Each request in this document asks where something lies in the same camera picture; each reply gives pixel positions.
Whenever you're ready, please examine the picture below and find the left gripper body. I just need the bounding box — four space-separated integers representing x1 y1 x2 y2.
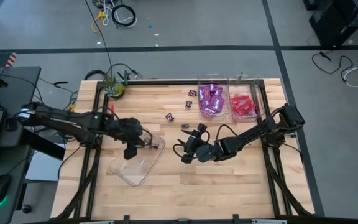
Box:
116 117 145 147

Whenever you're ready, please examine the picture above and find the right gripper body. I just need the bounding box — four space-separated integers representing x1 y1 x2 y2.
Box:
186 136 220 163

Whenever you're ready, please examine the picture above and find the clear plastic bin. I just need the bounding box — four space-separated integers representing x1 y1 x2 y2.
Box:
227 73 266 123
196 73 232 121
108 123 167 188

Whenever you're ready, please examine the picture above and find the potted green plant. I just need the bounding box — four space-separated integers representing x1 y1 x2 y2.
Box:
103 74 126 100

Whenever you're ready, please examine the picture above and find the dark grey desk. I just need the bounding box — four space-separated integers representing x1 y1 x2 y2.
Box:
0 65 42 224

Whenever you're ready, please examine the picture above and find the small black device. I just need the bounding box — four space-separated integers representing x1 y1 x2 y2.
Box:
4 117 17 131

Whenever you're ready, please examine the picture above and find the orange black striped marker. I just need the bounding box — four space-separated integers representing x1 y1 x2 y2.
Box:
4 52 18 68

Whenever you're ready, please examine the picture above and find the black equipment cabinet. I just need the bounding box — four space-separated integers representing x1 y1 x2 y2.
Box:
303 0 358 47

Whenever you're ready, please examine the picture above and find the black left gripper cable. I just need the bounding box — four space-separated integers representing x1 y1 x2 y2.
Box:
141 128 154 145

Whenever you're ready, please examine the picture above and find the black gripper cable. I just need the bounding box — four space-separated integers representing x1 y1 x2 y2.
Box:
214 123 239 141
141 128 154 145

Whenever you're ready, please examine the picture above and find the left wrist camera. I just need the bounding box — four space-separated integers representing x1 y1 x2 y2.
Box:
123 145 139 161

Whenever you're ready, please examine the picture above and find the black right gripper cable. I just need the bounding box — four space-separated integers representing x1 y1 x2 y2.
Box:
214 123 239 141

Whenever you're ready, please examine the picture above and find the black cable bundle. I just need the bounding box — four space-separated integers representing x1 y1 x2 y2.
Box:
83 63 143 81

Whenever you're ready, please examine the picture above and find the black table frame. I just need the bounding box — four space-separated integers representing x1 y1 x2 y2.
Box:
54 78 315 224

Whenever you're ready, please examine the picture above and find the long black floor cable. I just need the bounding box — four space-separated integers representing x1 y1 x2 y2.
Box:
84 0 114 78

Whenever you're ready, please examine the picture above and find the coiled black cable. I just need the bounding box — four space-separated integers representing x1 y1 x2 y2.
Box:
110 4 137 29

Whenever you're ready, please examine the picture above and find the yellow plug cable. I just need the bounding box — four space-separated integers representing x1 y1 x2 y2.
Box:
91 9 107 34

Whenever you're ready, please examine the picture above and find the black looped floor cable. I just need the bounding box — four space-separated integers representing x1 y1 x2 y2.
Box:
311 51 354 82

